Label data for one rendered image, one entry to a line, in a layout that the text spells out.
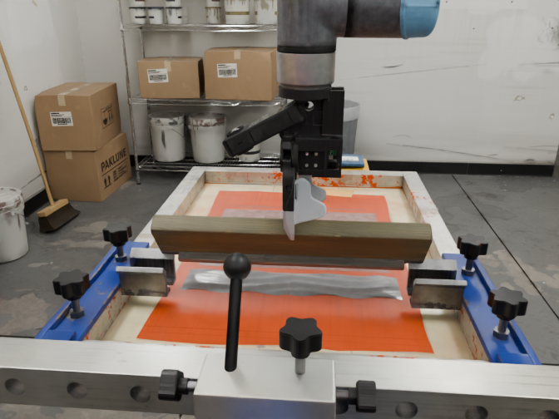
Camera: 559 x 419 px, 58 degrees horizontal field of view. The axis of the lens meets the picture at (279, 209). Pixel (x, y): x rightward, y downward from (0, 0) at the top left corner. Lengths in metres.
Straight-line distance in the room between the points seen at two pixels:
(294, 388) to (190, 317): 0.34
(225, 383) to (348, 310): 0.36
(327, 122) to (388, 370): 0.31
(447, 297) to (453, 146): 3.89
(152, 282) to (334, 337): 0.28
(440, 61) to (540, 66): 0.79
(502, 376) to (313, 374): 0.20
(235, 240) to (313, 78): 0.26
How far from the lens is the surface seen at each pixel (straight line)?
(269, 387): 0.47
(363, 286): 0.86
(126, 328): 0.79
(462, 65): 4.51
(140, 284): 0.80
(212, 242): 0.76
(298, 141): 0.66
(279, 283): 0.84
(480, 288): 0.81
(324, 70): 0.65
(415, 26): 0.66
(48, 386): 0.61
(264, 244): 0.75
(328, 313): 0.79
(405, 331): 0.77
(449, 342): 0.77
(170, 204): 1.11
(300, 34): 0.64
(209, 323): 0.77
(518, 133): 4.76
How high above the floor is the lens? 1.39
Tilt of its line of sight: 22 degrees down
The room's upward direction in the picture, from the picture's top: straight up
